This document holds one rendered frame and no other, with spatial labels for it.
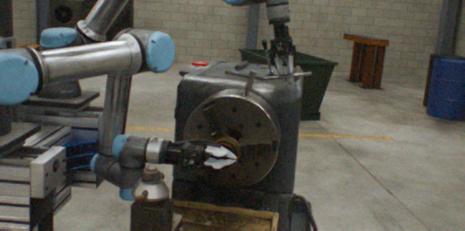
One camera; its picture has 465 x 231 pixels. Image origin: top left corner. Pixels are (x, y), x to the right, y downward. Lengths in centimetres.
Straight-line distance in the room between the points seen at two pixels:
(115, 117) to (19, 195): 38
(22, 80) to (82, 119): 59
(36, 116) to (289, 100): 87
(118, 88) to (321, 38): 1068
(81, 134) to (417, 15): 1160
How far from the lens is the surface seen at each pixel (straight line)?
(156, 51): 133
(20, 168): 126
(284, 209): 176
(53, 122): 175
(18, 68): 114
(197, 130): 155
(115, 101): 149
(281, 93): 165
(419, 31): 1291
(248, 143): 148
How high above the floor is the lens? 153
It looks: 11 degrees down
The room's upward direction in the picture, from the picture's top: 4 degrees clockwise
